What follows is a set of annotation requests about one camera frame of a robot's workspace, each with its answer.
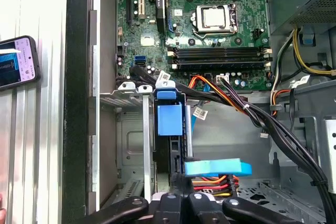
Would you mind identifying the green motherboard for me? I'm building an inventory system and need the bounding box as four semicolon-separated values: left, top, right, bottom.
115;0;274;91

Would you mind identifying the CPU socket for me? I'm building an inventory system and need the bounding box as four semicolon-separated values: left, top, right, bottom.
191;3;239;37

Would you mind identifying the hard disk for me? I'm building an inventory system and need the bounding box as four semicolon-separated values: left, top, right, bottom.
152;87;195;196

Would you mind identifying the blue data wire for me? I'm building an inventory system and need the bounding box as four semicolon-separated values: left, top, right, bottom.
183;157;253;178

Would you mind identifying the black smartphone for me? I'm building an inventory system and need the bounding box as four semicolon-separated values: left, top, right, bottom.
0;35;41;91

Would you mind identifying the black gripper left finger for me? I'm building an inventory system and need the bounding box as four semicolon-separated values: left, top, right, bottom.
86;193;183;224

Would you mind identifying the yellow black power wire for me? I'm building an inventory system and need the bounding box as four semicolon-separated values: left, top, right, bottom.
291;27;336;78

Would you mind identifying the person's hand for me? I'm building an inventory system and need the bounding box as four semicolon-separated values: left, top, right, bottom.
0;195;7;224

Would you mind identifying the black PC case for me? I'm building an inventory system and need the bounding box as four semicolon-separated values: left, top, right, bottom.
62;0;336;224

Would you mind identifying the white orange wire bundle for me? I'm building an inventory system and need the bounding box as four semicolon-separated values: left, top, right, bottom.
269;34;292;116

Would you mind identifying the silver disk bay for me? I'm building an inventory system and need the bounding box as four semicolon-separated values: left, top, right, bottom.
99;81;195;204

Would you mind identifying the blue drive latch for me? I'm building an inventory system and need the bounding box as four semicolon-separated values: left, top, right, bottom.
301;26;316;46

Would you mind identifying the red orange disk power wire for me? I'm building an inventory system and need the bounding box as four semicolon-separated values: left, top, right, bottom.
191;175;241;197

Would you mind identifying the black wire bundle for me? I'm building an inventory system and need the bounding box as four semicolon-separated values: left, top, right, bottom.
128;65;336;224

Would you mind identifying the silver CPU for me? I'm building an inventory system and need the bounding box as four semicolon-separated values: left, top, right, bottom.
201;6;230;29

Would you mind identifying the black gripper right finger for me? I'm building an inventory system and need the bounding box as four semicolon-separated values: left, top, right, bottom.
187;191;297;224

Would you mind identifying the black graphics card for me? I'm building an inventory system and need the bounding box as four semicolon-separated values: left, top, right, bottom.
154;0;169;33

